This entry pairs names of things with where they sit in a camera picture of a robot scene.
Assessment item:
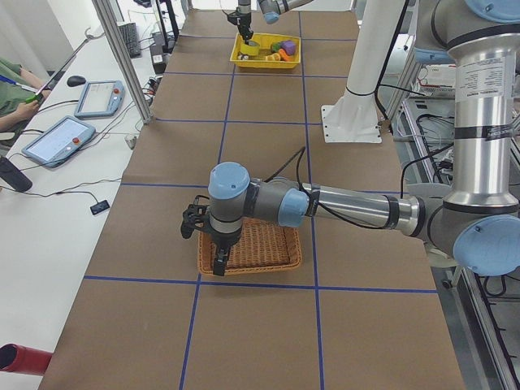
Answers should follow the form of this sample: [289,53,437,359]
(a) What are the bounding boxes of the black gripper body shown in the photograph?
[236,3,251,29]
[210,228,241,260]

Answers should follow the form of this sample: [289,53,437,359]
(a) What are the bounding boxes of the yellow tape roll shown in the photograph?
[239,40,260,58]

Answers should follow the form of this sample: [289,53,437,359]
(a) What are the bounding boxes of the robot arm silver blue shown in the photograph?
[198,1,519,276]
[227,0,312,43]

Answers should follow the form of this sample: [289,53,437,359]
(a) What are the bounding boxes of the yellow plastic basket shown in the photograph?
[229,33,301,70]

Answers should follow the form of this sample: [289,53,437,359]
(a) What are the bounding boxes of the brown wicker basket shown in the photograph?
[197,218,302,276]

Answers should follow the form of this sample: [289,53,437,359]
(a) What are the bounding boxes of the toy bread roll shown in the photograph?
[265,53,281,62]

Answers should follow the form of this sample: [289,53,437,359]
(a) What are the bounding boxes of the orange toy carrot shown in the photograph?
[278,49,293,62]

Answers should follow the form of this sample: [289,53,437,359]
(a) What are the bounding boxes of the purple foam block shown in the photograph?
[280,40,297,56]

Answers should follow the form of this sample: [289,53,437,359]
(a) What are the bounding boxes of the black power adapter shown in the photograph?
[149,43,168,75]

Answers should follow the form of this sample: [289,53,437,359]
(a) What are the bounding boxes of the black keyboard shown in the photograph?
[118,22,141,59]

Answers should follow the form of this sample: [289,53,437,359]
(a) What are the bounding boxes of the small black usb device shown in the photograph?
[89,200,110,215]

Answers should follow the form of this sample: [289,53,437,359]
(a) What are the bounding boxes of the upper teach pendant tablet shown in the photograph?
[74,80,125,119]

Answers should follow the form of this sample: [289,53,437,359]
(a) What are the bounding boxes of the teach pendant tablet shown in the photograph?
[22,116,95,168]
[74,80,125,119]

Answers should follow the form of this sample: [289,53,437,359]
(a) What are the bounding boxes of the black computer mouse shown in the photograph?
[67,76,86,87]

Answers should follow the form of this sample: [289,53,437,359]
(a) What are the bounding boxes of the lower teach pendant tablet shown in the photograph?
[22,116,95,168]

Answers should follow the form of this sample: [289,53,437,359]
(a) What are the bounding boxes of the reacher grabber stick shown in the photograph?
[25,28,105,103]

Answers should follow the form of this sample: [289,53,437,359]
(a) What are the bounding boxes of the black cylinder object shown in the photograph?
[0,156,33,192]

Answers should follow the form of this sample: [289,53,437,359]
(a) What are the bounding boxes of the red cylinder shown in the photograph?
[1,344,53,376]

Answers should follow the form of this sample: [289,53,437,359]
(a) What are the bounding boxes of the seated person green shirt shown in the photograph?
[1,58,44,132]

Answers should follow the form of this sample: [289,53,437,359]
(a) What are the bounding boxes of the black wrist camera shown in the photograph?
[227,11,241,26]
[180,195,210,239]

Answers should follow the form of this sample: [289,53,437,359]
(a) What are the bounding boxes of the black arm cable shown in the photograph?
[262,145,456,232]

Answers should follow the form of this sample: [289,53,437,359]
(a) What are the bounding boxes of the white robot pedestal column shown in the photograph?
[322,0,406,144]

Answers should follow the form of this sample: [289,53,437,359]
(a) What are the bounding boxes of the aluminium frame post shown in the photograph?
[92,0,152,124]

